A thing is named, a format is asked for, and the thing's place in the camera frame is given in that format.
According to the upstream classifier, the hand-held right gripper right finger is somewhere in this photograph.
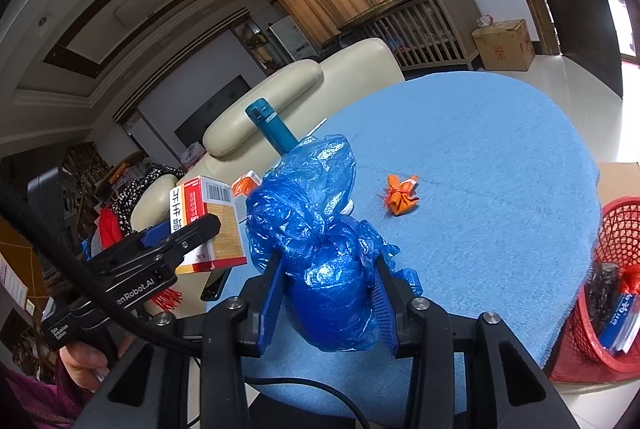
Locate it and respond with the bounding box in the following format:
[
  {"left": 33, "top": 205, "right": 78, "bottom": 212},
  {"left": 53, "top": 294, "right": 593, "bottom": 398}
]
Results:
[{"left": 372, "top": 254, "right": 581, "bottom": 429}]

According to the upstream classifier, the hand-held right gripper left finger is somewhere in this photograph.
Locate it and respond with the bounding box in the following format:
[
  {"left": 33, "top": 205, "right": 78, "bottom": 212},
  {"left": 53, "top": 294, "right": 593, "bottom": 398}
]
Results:
[{"left": 75, "top": 254, "right": 288, "bottom": 429}]

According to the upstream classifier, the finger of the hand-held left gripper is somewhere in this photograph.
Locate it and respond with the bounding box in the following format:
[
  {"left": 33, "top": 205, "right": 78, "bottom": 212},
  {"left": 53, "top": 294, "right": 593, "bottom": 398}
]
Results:
[
  {"left": 137, "top": 221, "right": 176, "bottom": 250},
  {"left": 92, "top": 214, "right": 222, "bottom": 275}
]

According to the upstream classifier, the red and white medicine box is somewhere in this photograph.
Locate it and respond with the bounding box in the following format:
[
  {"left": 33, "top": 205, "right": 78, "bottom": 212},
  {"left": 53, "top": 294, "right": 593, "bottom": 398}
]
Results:
[{"left": 170, "top": 176, "right": 249, "bottom": 275}]

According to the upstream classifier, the blue plastic bag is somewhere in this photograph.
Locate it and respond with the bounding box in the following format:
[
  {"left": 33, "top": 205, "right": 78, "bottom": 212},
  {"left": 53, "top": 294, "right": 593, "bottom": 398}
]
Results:
[{"left": 245, "top": 134, "right": 423, "bottom": 352}]

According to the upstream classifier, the orange wrapper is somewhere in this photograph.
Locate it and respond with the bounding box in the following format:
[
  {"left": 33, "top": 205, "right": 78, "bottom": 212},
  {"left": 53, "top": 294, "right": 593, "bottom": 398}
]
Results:
[{"left": 384, "top": 174, "right": 420, "bottom": 216}]

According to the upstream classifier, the red plastic mesh basket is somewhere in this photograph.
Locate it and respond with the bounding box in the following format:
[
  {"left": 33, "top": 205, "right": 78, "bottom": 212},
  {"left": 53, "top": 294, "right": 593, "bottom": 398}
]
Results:
[{"left": 550, "top": 196, "right": 640, "bottom": 384}]

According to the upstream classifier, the grey black plastic bag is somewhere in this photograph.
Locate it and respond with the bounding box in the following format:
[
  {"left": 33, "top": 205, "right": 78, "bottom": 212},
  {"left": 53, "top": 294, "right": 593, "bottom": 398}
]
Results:
[{"left": 587, "top": 261, "right": 623, "bottom": 325}]

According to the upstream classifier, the blue toothpaste box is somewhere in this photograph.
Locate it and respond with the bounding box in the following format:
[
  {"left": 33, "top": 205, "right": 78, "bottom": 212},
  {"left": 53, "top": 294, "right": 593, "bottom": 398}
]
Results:
[{"left": 597, "top": 291, "right": 640, "bottom": 355}]

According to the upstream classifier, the person's left forearm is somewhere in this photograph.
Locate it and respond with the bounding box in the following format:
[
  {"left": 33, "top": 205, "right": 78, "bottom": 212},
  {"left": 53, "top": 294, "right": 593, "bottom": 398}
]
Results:
[{"left": 0, "top": 356, "right": 88, "bottom": 429}]

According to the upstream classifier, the person's left hand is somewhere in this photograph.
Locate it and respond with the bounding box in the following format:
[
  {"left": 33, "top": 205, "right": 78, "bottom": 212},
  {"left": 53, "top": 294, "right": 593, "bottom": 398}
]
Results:
[{"left": 60, "top": 338, "right": 133, "bottom": 392}]

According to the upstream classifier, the red fringe ornament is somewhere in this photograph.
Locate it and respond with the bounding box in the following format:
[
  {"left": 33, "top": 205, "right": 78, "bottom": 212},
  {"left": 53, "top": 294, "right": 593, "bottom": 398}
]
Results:
[{"left": 152, "top": 289, "right": 183, "bottom": 312}]

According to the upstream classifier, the black and white floral cloth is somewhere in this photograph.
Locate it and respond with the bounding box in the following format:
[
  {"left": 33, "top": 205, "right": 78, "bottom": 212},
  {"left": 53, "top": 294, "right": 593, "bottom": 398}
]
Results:
[{"left": 110, "top": 164, "right": 186, "bottom": 235}]

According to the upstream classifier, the red garment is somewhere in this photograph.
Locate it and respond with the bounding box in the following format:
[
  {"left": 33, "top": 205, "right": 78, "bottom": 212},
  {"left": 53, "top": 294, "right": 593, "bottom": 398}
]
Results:
[{"left": 97, "top": 208, "right": 126, "bottom": 245}]

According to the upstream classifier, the black smartphone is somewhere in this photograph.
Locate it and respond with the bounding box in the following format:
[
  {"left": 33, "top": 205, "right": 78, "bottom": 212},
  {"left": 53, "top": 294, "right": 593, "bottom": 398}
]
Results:
[{"left": 200, "top": 266, "right": 233, "bottom": 302}]

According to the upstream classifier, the orange and white carton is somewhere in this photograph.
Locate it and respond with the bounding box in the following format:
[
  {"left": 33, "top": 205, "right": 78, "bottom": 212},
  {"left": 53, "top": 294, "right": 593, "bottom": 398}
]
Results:
[{"left": 231, "top": 173, "right": 262, "bottom": 199}]

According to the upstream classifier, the dark wooden shelf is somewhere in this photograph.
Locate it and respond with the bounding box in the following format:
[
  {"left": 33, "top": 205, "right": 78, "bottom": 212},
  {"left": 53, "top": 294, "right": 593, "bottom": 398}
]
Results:
[{"left": 0, "top": 142, "right": 113, "bottom": 220}]

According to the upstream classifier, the cream leather sofa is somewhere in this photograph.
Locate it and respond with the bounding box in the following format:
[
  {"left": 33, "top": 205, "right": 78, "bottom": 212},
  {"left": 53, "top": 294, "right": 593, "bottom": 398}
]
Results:
[{"left": 127, "top": 38, "right": 406, "bottom": 235}]

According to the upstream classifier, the black television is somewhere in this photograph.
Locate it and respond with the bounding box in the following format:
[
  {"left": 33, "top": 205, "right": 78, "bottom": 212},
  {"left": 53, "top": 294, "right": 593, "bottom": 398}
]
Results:
[{"left": 173, "top": 74, "right": 251, "bottom": 147}]

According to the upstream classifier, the teal thermos bottle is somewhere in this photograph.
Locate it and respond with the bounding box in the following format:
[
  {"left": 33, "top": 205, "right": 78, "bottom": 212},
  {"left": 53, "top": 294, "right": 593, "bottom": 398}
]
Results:
[{"left": 245, "top": 98, "right": 298, "bottom": 155}]

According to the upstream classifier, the blue tablecloth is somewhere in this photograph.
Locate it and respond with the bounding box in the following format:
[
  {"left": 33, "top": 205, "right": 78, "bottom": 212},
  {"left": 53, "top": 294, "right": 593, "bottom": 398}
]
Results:
[{"left": 200, "top": 72, "right": 603, "bottom": 420}]

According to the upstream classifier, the display cabinet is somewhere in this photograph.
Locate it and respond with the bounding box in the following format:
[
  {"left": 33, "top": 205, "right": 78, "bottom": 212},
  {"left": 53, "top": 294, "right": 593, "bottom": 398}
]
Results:
[{"left": 232, "top": 16, "right": 281, "bottom": 75}]

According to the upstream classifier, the white standing air conditioner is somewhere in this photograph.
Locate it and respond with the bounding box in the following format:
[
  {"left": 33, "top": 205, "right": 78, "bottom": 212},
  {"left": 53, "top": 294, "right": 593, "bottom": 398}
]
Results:
[{"left": 266, "top": 16, "right": 313, "bottom": 62}]

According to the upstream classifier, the wooden baby crib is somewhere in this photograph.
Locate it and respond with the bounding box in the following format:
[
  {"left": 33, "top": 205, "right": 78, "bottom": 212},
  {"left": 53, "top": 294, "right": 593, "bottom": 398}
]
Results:
[{"left": 340, "top": 0, "right": 483, "bottom": 72}]

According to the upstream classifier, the brown cardboard box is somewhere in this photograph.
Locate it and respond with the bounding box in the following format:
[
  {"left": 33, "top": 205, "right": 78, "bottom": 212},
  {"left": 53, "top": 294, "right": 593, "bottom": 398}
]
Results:
[{"left": 471, "top": 19, "right": 536, "bottom": 72}]

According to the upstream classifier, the dark wooden door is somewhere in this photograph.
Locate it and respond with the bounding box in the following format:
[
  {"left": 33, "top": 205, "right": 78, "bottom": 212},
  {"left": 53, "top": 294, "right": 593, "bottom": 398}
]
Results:
[{"left": 530, "top": 0, "right": 626, "bottom": 100}]

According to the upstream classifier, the thin black cable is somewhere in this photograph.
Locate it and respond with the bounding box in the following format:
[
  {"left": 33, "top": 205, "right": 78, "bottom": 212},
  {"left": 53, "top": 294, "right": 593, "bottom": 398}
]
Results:
[{"left": 245, "top": 376, "right": 373, "bottom": 427}]

